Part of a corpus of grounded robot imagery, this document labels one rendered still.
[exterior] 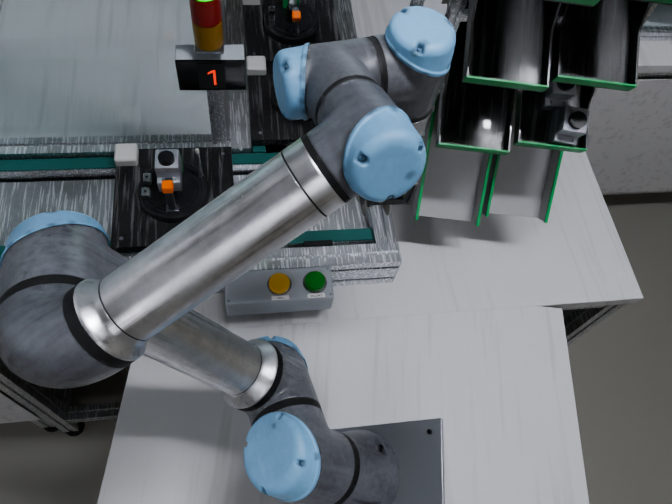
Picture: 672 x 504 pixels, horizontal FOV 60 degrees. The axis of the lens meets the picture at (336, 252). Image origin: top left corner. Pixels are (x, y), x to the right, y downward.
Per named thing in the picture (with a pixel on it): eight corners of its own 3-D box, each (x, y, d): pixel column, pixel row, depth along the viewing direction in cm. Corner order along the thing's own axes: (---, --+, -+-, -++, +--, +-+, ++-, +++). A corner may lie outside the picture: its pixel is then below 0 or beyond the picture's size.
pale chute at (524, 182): (539, 218, 124) (547, 223, 120) (479, 211, 123) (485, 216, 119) (568, 83, 117) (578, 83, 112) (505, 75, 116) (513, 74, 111)
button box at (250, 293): (331, 309, 118) (334, 296, 113) (226, 316, 115) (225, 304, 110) (327, 278, 121) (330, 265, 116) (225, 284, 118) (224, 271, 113)
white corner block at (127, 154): (140, 171, 123) (136, 159, 119) (117, 172, 122) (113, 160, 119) (140, 153, 125) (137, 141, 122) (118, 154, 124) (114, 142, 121)
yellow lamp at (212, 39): (224, 51, 100) (222, 28, 95) (194, 51, 99) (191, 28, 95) (223, 31, 102) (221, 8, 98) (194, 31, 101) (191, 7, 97)
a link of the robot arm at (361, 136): (-49, 416, 52) (404, 96, 45) (-33, 327, 60) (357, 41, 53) (56, 452, 60) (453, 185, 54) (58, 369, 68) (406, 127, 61)
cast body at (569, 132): (569, 149, 107) (588, 139, 100) (546, 144, 107) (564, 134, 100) (575, 105, 108) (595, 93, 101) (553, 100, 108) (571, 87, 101)
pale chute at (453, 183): (472, 221, 122) (478, 226, 118) (411, 214, 121) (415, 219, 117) (498, 83, 114) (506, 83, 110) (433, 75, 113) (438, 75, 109)
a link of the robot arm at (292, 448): (309, 523, 90) (246, 513, 81) (287, 447, 99) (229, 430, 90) (366, 481, 87) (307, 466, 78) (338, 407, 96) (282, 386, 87)
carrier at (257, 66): (356, 143, 133) (365, 105, 122) (251, 146, 129) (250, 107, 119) (343, 67, 144) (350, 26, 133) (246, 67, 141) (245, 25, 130)
